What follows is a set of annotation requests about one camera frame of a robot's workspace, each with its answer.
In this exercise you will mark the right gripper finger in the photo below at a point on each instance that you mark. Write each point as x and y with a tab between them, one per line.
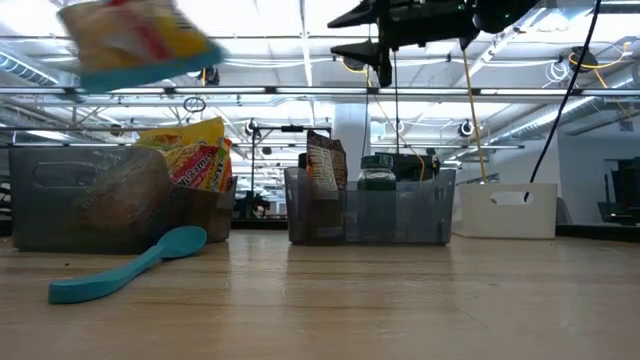
362	52
360	17

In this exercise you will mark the brown snack pouch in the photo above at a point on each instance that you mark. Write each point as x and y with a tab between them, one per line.
325	165

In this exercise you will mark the green lid oregano jar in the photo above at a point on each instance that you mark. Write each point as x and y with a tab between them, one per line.
376	172

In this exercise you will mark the black lid purple label jar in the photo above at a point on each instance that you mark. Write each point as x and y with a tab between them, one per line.
302	160

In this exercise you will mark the green yellow ramen packet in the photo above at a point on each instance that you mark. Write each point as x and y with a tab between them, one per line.
200	170

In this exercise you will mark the yellow red ramen packet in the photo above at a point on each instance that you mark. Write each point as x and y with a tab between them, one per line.
135	40

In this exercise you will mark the teal plastic spoon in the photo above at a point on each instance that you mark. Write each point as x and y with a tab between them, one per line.
175	242

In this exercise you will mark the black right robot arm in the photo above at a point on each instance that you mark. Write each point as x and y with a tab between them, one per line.
500	15

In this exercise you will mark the black computer monitor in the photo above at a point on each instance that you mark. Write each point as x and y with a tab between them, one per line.
415	167

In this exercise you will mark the wide grey translucent bin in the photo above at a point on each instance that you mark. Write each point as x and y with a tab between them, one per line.
425	215

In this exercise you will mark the white plastic bin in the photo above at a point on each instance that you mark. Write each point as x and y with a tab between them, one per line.
500	215

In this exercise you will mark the long grey translucent bin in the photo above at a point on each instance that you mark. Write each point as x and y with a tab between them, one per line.
65	215

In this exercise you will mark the black stand frame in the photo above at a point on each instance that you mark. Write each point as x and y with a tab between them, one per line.
292	128

